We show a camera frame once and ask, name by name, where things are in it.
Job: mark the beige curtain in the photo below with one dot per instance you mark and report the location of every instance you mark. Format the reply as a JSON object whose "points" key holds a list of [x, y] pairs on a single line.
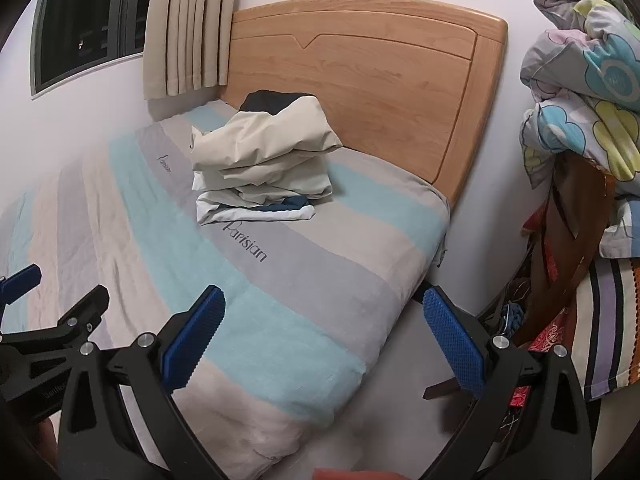
{"points": [[192, 25]]}

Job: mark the dark window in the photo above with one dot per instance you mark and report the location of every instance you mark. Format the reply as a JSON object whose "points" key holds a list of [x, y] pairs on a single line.
{"points": [[85, 20]]}

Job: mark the beige and black hooded jacket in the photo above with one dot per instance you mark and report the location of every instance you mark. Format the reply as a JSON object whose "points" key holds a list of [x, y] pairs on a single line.
{"points": [[270, 155]]}

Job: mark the red patterned cloth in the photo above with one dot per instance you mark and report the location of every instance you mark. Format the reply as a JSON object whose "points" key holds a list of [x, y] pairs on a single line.
{"points": [[547, 337]]}

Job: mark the bed with striped sheet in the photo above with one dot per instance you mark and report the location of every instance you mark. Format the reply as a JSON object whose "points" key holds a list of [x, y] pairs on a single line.
{"points": [[300, 270]]}

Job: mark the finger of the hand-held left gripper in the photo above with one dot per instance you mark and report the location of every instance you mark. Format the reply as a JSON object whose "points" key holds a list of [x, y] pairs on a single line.
{"points": [[20, 282], [82, 310]]}

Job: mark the wooden headboard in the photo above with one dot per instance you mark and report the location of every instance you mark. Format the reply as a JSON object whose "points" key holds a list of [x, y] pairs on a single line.
{"points": [[380, 75]]}

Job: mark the white crumpled garment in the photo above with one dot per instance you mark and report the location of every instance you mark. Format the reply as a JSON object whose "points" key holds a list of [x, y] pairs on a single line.
{"points": [[215, 212]]}

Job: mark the brown wooden chair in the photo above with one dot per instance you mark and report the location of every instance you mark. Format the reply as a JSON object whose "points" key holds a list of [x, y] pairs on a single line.
{"points": [[575, 240]]}

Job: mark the floral quilt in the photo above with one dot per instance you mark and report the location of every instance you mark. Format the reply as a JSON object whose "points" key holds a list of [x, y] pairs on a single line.
{"points": [[590, 85]]}

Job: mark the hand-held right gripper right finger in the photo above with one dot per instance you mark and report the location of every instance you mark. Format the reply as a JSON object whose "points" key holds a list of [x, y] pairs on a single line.
{"points": [[457, 345]]}

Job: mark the blue small cloth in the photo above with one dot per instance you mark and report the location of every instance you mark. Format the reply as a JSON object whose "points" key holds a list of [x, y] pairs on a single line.
{"points": [[511, 316]]}

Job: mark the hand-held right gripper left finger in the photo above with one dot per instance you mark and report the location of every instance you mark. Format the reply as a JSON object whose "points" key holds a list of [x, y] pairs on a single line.
{"points": [[192, 345]]}

